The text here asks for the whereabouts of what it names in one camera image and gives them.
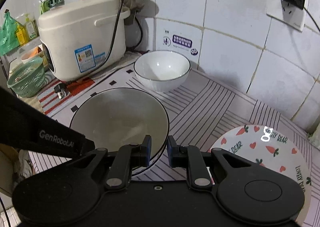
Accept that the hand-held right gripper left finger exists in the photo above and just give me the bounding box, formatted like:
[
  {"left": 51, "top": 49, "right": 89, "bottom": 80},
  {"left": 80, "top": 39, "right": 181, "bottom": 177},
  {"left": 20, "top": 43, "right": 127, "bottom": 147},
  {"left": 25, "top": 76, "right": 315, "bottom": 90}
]
[{"left": 72, "top": 135, "right": 153, "bottom": 191}]

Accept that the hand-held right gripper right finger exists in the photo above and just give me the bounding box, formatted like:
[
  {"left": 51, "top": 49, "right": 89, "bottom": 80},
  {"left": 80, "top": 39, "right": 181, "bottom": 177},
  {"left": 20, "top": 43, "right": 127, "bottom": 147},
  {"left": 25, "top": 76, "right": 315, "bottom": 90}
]
[{"left": 167, "top": 135, "right": 253, "bottom": 191}]

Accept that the white bowl black rim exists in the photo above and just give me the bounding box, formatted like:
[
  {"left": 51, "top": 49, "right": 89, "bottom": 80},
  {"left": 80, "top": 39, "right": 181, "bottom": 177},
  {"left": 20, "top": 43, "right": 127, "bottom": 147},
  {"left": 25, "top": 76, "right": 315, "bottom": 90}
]
[
  {"left": 69, "top": 88, "right": 170, "bottom": 167},
  {"left": 131, "top": 139, "right": 167, "bottom": 176},
  {"left": 133, "top": 50, "right": 191, "bottom": 93}
]

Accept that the rabbit carrot print plate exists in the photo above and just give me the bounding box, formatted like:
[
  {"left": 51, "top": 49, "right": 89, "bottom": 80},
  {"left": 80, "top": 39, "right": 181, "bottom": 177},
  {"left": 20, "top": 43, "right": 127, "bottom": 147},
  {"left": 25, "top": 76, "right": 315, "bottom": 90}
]
[{"left": 209, "top": 124, "right": 313, "bottom": 227}]

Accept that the black power plug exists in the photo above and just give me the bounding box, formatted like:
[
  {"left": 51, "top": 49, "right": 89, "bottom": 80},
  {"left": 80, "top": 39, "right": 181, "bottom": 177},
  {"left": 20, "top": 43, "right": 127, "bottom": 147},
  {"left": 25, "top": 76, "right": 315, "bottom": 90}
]
[{"left": 53, "top": 84, "right": 67, "bottom": 99}]

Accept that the green plastic basket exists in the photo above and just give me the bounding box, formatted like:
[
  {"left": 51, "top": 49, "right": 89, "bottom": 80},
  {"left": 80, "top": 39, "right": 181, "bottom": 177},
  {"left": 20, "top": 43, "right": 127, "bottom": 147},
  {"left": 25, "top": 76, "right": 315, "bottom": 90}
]
[{"left": 7, "top": 57, "right": 46, "bottom": 98}]

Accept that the red striped cloth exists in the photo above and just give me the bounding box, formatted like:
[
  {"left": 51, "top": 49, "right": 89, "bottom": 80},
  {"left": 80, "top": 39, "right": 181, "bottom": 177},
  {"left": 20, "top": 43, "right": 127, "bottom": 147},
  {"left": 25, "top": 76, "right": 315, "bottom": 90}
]
[{"left": 37, "top": 77, "right": 96, "bottom": 115}]

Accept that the striped table mat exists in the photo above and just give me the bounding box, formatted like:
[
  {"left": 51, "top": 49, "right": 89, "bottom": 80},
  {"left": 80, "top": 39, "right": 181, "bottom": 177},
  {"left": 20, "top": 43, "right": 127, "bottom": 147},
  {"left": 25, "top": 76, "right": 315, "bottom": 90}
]
[{"left": 27, "top": 68, "right": 320, "bottom": 227}]

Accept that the cup with orange utensil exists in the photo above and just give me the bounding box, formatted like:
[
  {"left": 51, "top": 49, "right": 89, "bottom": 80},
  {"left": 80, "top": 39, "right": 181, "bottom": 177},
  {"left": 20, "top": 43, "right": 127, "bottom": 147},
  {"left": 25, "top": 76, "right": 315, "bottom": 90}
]
[{"left": 21, "top": 47, "right": 43, "bottom": 65}]

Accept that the white cloth under cooker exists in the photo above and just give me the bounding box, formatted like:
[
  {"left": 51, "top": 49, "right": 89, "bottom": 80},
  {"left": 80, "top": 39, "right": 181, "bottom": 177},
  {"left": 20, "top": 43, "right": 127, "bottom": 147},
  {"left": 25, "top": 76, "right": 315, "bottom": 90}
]
[{"left": 107, "top": 51, "right": 148, "bottom": 73}]

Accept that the yellow oil bottle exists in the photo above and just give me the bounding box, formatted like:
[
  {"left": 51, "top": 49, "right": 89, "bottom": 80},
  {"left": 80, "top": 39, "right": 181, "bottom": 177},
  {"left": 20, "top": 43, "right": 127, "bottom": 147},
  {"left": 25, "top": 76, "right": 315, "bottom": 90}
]
[{"left": 14, "top": 21, "right": 27, "bottom": 45}]

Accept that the green plastic bag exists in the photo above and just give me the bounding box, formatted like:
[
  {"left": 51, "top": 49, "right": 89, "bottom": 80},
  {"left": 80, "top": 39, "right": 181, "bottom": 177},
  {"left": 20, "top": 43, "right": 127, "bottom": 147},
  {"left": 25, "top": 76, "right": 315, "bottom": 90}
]
[{"left": 0, "top": 13, "right": 21, "bottom": 56}]

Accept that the white rice cooker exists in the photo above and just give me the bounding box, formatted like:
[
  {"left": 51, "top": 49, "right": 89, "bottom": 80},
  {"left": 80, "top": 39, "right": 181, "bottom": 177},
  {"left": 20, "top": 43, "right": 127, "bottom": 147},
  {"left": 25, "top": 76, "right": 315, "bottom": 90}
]
[{"left": 37, "top": 0, "right": 131, "bottom": 82}]

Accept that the green hanging rack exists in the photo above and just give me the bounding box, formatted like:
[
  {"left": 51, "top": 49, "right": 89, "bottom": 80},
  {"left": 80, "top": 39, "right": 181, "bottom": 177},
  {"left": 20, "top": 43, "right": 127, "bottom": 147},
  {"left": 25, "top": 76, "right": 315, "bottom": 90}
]
[{"left": 36, "top": 0, "right": 66, "bottom": 15}]

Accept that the purple wall sticker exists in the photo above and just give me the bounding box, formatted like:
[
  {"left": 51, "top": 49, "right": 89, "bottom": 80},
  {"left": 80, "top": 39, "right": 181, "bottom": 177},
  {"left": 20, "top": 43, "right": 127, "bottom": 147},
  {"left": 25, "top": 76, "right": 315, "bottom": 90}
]
[{"left": 162, "top": 29, "right": 199, "bottom": 56}]

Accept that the rice cooker black cord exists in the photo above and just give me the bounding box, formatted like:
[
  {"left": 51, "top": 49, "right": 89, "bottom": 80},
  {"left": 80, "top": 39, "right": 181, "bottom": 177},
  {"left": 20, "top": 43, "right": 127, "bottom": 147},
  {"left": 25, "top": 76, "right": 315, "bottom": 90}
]
[{"left": 103, "top": 0, "right": 144, "bottom": 68}]

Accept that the white wall socket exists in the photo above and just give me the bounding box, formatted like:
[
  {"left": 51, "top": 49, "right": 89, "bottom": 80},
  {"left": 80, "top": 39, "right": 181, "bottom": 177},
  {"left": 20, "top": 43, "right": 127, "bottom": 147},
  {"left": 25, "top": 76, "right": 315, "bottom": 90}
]
[{"left": 266, "top": 0, "right": 311, "bottom": 32}]

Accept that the black adapter cable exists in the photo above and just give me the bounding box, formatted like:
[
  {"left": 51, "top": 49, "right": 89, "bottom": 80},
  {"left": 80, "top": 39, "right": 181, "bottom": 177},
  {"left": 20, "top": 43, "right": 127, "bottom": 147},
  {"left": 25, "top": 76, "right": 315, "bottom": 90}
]
[{"left": 303, "top": 8, "right": 320, "bottom": 31}]

